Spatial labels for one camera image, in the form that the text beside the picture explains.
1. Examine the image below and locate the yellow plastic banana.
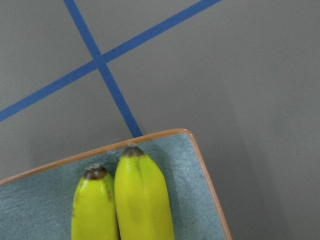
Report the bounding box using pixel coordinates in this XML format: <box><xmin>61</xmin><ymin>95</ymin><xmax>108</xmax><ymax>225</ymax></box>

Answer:
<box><xmin>114</xmin><ymin>145</ymin><xmax>175</xmax><ymax>240</ymax></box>
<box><xmin>71</xmin><ymin>163</ymin><xmax>120</xmax><ymax>240</ymax></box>

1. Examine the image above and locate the grey plate with orange rim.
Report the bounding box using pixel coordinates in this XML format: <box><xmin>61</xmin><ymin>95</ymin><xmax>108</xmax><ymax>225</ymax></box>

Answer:
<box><xmin>0</xmin><ymin>128</ymin><xmax>232</xmax><ymax>240</ymax></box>

